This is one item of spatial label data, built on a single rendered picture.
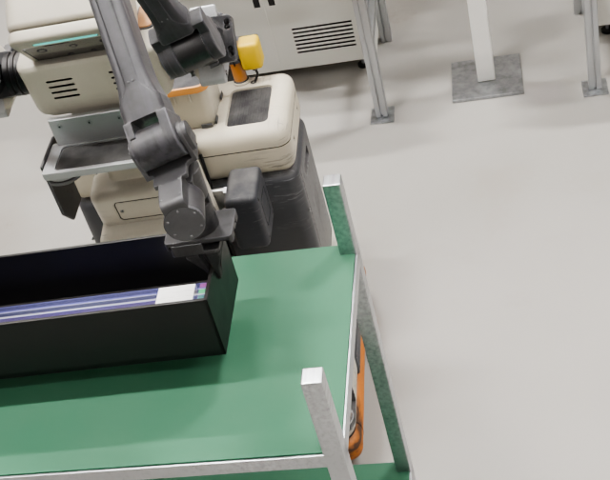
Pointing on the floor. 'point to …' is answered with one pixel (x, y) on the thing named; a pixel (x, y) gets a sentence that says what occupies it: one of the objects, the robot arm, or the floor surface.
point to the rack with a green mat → (219, 389)
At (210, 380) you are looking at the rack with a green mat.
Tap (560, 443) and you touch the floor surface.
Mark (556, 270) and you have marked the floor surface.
